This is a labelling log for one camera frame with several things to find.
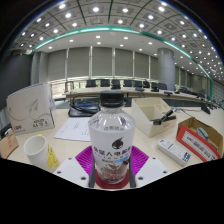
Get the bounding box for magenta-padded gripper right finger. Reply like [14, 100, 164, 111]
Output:
[128, 145, 169, 189]

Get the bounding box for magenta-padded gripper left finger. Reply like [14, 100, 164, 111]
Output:
[53, 145, 98, 190]

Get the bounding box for clear black-capped drink bottle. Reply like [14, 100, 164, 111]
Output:
[87, 90, 136, 185]

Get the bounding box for white remote control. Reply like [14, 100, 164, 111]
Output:
[157, 138, 193, 167]

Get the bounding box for white printed paper sheet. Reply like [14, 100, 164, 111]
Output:
[53, 116, 93, 142]

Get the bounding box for red-edged open cardboard box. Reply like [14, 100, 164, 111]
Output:
[175, 116, 224, 163]

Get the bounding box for black tool in white box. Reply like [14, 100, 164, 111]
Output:
[152, 109, 177, 126]

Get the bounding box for black desk device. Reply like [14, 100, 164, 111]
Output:
[68, 99, 101, 118]

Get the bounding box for brown cardboard sheet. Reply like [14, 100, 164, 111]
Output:
[0, 133, 20, 160]

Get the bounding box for white paper carton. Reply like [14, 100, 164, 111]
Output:
[5, 82, 56, 136]

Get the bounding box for group of black desk microphones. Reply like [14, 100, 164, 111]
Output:
[111, 84, 212, 115]

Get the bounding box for row of black office chairs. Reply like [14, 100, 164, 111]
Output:
[64, 78, 191, 95]

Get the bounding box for group of ceiling lights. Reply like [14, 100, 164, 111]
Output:
[16, 0, 224, 81]

